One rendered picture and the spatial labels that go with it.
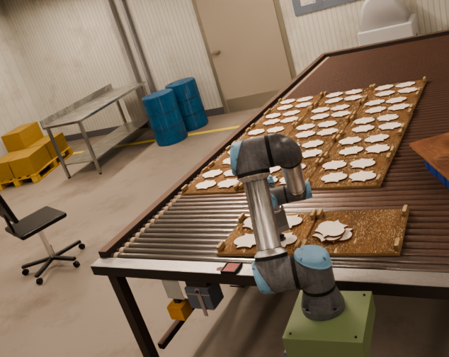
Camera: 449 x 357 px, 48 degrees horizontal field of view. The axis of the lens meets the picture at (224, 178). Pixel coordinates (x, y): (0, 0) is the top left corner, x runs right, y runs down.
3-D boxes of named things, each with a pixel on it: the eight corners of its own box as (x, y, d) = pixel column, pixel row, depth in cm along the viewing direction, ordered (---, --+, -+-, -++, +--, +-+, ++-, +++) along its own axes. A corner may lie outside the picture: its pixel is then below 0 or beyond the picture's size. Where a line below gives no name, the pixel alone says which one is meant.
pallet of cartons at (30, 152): (42, 158, 925) (25, 122, 899) (83, 151, 882) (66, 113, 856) (-12, 192, 814) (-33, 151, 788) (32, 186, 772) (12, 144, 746)
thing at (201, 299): (216, 318, 234) (205, 287, 227) (191, 315, 241) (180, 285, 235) (226, 302, 242) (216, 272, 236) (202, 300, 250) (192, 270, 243)
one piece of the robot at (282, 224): (275, 195, 228) (284, 225, 234) (258, 202, 226) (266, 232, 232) (284, 202, 219) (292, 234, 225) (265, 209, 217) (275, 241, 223)
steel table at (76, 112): (161, 127, 881) (142, 75, 847) (101, 175, 724) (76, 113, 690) (128, 133, 911) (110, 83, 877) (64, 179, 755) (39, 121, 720)
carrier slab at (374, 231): (399, 256, 196) (399, 252, 196) (301, 256, 216) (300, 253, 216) (409, 211, 224) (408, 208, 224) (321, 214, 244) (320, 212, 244)
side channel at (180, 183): (112, 266, 271) (105, 251, 268) (103, 265, 274) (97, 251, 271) (326, 61, 582) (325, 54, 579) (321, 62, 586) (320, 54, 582)
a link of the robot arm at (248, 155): (300, 292, 164) (266, 131, 169) (256, 299, 167) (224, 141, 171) (301, 285, 176) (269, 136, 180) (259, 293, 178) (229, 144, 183)
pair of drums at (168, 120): (213, 118, 836) (200, 74, 807) (187, 143, 748) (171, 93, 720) (180, 124, 864) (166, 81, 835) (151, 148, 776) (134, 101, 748)
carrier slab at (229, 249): (299, 256, 217) (298, 253, 216) (217, 256, 236) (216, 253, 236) (319, 214, 245) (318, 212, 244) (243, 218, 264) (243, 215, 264)
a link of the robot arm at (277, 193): (283, 192, 202) (282, 180, 212) (256, 197, 203) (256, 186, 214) (287, 209, 205) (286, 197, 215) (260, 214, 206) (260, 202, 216)
